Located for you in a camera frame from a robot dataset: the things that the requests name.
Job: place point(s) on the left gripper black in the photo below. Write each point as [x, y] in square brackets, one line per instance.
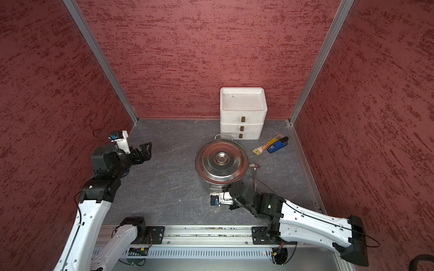
[146, 154]

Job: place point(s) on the steel pot lid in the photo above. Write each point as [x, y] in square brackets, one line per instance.
[221, 162]

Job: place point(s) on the stainless steel pot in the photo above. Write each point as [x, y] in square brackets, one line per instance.
[220, 176]

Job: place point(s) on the long steel ladle spoon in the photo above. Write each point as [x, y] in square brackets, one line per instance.
[255, 167]

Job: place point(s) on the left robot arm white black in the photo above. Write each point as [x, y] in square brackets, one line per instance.
[110, 165]

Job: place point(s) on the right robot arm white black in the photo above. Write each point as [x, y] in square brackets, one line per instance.
[289, 222]

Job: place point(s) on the white three drawer box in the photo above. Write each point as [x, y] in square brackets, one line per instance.
[242, 112]

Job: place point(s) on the blue stapler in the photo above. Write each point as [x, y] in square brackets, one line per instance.
[281, 143]

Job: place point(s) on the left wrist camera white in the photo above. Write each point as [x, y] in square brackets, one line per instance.
[120, 140]

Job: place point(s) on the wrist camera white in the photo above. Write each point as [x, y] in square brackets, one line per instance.
[120, 140]
[223, 198]

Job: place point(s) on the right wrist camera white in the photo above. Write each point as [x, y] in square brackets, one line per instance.
[223, 198]

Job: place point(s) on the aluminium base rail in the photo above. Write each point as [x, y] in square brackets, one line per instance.
[205, 236]

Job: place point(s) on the perforated white cable duct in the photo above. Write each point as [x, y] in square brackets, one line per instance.
[256, 253]

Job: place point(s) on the left aluminium corner post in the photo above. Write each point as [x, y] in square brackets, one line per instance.
[84, 28]

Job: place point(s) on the aluminium corner post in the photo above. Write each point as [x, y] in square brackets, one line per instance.
[336, 25]
[84, 28]

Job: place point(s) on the right aluminium corner post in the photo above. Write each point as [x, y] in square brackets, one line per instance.
[336, 25]

